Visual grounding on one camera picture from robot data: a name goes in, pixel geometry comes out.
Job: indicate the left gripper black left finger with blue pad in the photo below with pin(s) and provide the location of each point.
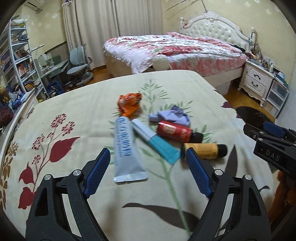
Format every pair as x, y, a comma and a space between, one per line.
47, 218

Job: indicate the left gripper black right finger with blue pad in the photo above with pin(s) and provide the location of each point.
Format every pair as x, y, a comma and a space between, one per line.
248, 218

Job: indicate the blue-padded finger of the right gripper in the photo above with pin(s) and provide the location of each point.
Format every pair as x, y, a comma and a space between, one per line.
279, 132

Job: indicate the black trash bag bin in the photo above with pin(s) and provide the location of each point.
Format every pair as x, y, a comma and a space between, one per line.
252, 116

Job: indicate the grey plastic drawer unit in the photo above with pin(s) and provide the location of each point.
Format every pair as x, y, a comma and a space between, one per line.
276, 98

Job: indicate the white nightstand with drawers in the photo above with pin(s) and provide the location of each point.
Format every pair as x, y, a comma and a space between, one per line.
256, 81

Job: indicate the yellow small bottle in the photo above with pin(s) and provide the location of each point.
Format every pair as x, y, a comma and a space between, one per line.
206, 151

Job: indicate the grey white sachet packet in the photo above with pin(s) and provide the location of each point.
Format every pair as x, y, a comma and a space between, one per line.
127, 161

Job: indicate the pink floral quilt bed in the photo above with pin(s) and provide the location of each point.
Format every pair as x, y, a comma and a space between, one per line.
205, 55

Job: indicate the lavender crumpled paper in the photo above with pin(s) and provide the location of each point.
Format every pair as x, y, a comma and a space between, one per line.
174, 115

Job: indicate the red small bottle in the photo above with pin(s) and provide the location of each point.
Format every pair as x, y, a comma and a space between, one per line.
178, 133

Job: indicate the white and teal tube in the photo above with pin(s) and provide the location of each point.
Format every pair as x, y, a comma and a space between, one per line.
162, 147

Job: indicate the orange crumpled snack wrapper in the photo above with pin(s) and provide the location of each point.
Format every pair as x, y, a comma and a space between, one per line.
129, 103

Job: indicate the white tufted headboard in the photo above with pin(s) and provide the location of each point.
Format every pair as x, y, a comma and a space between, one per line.
211, 24

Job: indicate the white round bedpost knob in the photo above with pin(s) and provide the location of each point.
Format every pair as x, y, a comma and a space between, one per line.
161, 63

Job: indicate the blue-grey desk chair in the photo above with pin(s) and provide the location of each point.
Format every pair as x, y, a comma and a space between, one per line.
80, 72

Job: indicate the white bookshelf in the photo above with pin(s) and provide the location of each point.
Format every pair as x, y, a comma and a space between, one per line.
18, 67

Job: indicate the study desk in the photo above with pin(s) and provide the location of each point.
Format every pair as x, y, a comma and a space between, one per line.
49, 68

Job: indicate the beige curtain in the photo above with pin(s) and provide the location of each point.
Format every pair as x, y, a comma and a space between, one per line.
92, 23

